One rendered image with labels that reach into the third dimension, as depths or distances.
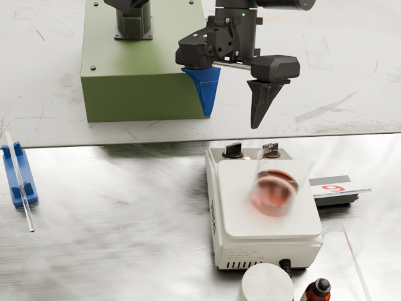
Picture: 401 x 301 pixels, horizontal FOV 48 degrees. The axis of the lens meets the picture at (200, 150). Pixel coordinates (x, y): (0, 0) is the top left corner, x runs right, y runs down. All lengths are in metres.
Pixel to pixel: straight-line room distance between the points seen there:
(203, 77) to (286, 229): 0.25
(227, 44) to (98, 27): 0.31
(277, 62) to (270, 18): 0.53
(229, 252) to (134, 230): 0.15
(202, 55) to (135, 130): 0.24
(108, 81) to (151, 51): 0.09
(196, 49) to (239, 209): 0.20
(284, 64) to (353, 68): 0.43
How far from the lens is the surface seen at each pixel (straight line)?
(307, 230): 0.56
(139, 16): 0.75
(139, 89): 0.73
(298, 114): 0.83
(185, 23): 0.82
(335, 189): 0.70
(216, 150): 0.68
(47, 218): 0.67
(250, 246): 0.56
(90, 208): 0.66
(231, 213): 0.55
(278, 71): 0.56
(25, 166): 0.72
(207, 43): 0.56
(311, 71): 0.94
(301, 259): 0.60
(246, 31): 0.60
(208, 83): 0.67
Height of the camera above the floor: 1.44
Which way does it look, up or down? 47 degrees down
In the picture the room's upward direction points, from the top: 6 degrees clockwise
